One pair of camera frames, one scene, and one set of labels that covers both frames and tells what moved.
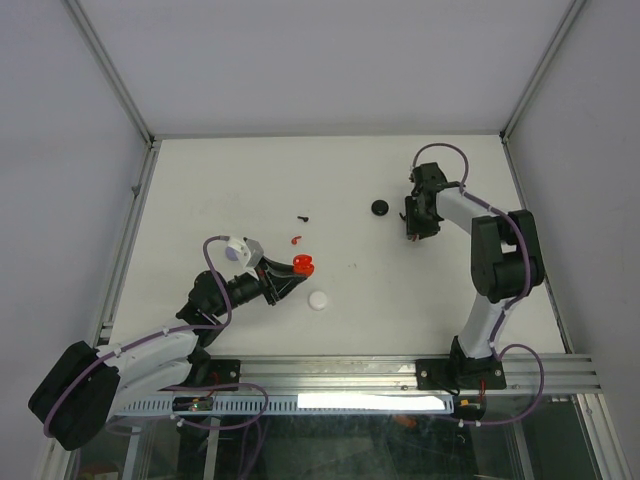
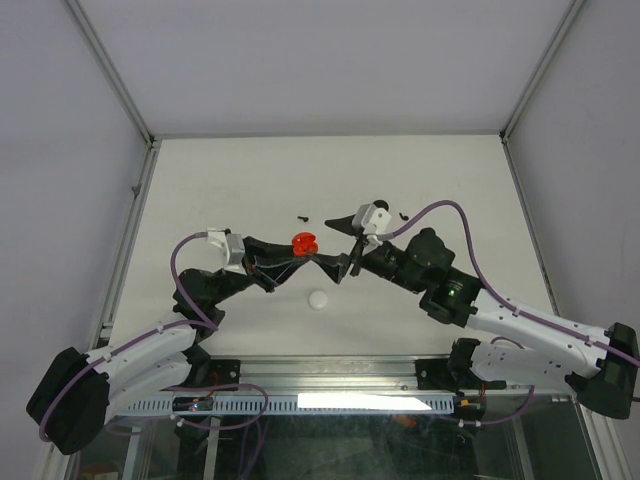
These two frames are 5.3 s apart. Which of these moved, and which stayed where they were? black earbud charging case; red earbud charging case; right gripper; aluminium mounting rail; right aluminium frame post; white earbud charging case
Moved: right gripper; red earbud charging case
Stayed: black earbud charging case; right aluminium frame post; white earbud charging case; aluminium mounting rail
